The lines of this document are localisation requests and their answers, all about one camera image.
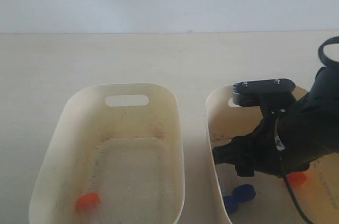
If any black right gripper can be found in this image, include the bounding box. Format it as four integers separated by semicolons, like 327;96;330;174
212;111;310;177

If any blue cap bottle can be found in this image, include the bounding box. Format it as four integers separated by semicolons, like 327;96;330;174
232;184;256;203
222;195;239;214

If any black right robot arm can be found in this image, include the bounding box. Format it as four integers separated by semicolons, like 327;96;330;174
212;37;338;177

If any black camera cable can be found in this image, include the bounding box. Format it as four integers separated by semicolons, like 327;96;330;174
259;94;315;224

